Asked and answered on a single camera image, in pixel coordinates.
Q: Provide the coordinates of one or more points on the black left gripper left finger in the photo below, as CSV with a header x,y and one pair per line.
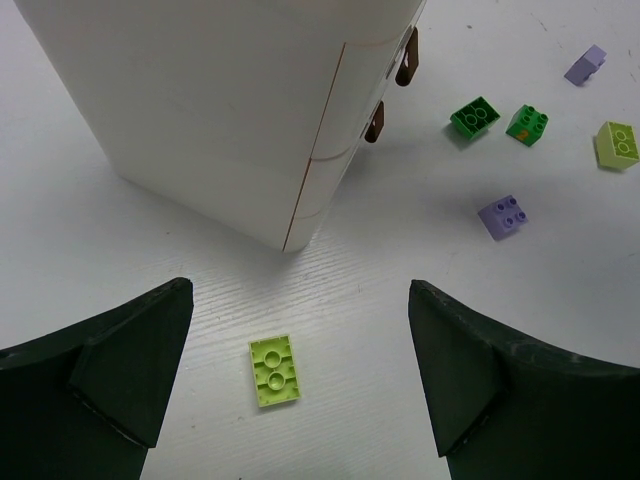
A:
x,y
88,401

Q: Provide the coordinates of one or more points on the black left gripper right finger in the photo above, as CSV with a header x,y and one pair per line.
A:
x,y
505,405

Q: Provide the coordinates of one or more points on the lime green lego brick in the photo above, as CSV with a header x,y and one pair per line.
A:
x,y
616,146

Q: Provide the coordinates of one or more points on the brown drawer handle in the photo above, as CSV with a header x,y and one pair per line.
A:
x,y
410,60
376,124

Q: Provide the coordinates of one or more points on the white three-drawer cabinet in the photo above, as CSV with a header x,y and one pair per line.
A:
x,y
247,112

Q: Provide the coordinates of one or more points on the purple lego brick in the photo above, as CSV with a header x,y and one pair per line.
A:
x,y
585,66

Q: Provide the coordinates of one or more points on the purple lego with studs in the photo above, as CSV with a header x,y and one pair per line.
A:
x,y
503,218

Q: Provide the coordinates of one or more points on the green lego with orange sticker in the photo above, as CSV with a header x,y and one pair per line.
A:
x,y
527,125

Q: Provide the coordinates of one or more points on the dark green lego upside down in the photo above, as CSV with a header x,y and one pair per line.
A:
x,y
473,119

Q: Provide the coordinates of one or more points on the brown top drawer handle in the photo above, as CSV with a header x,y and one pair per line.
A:
x,y
410,60

